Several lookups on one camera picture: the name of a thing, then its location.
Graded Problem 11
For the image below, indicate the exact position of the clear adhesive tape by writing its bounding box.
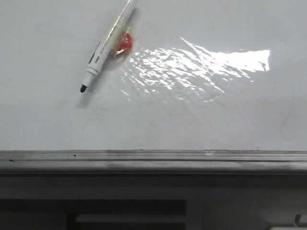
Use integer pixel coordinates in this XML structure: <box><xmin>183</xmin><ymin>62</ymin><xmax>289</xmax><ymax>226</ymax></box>
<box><xmin>101</xmin><ymin>10</ymin><xmax>136</xmax><ymax>59</ymax></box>

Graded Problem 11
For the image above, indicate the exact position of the white black-tip whiteboard marker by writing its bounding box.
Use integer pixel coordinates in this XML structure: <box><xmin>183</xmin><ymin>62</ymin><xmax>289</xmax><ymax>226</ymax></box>
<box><xmin>80</xmin><ymin>0</ymin><xmax>137</xmax><ymax>93</ymax></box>

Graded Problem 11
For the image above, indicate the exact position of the red round magnet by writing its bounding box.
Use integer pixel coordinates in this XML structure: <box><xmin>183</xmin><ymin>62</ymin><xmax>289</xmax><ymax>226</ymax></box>
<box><xmin>112</xmin><ymin>33</ymin><xmax>133</xmax><ymax>57</ymax></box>

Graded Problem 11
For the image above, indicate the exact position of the aluminium whiteboard frame rail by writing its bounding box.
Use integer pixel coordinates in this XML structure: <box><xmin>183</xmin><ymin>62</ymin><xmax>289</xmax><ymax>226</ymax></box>
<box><xmin>0</xmin><ymin>149</ymin><xmax>307</xmax><ymax>174</ymax></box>

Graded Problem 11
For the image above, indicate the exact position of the white whiteboard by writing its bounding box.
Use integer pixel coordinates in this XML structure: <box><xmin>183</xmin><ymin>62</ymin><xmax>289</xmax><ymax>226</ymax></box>
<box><xmin>0</xmin><ymin>0</ymin><xmax>307</xmax><ymax>151</ymax></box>

